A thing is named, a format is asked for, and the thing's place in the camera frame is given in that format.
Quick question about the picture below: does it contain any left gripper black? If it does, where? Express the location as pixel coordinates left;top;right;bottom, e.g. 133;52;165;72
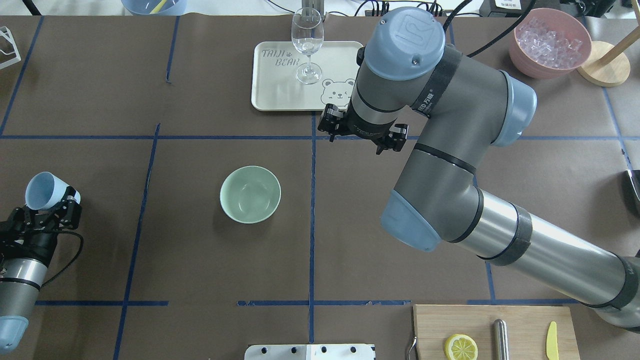
0;186;83;246

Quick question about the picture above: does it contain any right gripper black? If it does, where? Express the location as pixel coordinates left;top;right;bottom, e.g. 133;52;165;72
318;104;409;155

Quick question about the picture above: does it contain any light blue plastic cup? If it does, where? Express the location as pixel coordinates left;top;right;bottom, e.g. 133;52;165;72
24;171;82;211

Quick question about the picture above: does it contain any green bowl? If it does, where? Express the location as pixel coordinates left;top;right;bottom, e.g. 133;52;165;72
219;165;282;224

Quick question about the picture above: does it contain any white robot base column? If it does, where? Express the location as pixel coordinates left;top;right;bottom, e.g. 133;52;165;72
244;343;377;360

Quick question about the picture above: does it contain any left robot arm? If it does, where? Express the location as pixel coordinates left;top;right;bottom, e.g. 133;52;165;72
0;186;84;354

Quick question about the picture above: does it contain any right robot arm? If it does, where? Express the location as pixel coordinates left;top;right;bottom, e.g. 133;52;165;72
317;7;640;333

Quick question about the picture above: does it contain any blue bowl with fork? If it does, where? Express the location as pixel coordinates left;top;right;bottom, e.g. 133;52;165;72
121;0;189;16

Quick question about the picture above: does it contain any pink bowl of ice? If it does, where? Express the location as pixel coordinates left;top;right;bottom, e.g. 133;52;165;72
509;7;592;79

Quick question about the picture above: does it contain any cream bear serving tray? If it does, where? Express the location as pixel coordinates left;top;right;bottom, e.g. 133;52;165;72
251;41;363;111

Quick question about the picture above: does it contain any clear wine glass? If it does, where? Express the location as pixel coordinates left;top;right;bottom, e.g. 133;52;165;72
290;6;325;85

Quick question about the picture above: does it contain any lemon half slice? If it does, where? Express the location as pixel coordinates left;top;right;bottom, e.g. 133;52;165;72
443;333;479;360

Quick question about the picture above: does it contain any wooden cup stand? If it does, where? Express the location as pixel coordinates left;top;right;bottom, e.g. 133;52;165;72
577;26;640;88

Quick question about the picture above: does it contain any wooden cutting board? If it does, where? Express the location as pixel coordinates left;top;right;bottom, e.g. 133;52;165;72
413;304;581;360

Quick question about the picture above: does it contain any steel muddler black tip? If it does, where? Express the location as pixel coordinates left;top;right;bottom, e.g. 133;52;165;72
493;319;510;360

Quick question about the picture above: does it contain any yellow plastic knife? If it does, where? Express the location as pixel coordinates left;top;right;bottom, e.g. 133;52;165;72
545;321;559;360

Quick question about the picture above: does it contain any white wire cup rack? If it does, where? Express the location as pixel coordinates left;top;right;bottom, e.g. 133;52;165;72
0;26;22;69

